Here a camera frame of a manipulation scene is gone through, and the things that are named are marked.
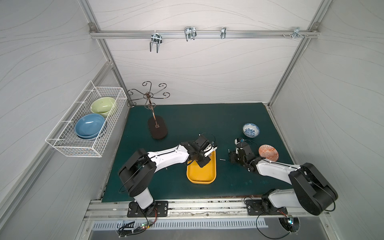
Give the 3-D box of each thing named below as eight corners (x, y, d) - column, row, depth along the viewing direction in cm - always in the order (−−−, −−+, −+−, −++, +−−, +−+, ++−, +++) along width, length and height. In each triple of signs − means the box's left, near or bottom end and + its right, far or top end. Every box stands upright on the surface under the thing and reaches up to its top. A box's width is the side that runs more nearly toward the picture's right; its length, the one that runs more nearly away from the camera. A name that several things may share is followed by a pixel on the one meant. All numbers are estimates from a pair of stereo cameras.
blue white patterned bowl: (244, 137, 102) (245, 134, 99) (241, 125, 108) (242, 122, 105) (259, 137, 102) (261, 134, 99) (255, 125, 108) (257, 122, 105)
